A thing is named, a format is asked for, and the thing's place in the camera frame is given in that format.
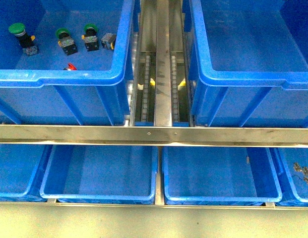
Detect blue source bin with buttons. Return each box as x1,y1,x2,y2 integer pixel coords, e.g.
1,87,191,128
0,0,140,125

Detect lower blue bin middle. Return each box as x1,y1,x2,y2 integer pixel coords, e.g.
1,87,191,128
162,146,282,206

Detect grey contact block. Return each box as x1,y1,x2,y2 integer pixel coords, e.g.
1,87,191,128
101,33,117,50

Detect green push button right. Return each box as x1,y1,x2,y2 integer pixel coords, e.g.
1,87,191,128
81,23,99,52

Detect empty blue middle bin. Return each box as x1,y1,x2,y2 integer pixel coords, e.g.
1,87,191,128
183,0,308,128

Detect green push button middle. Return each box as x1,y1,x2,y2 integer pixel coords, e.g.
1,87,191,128
56,28,78,56

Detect lower blue bin far left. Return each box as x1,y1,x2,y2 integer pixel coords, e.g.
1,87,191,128
0,144,52,202

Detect lower blue bin with parts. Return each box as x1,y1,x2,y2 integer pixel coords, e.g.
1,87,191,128
269,148,308,207

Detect green mushroom push button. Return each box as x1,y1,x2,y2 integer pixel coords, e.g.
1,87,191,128
8,22,39,56

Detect small metal parts pile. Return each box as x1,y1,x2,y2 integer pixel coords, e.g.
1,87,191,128
293,162,308,184

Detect steel centre divider rail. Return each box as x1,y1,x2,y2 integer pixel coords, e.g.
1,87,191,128
154,0,172,127

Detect metal roller rail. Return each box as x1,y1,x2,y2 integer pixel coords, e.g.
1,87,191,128
141,55,152,124

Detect front steel shelf rail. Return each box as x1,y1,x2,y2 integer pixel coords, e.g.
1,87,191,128
0,124,308,148

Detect red selector switch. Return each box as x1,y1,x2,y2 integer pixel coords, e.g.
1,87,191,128
64,63,77,71

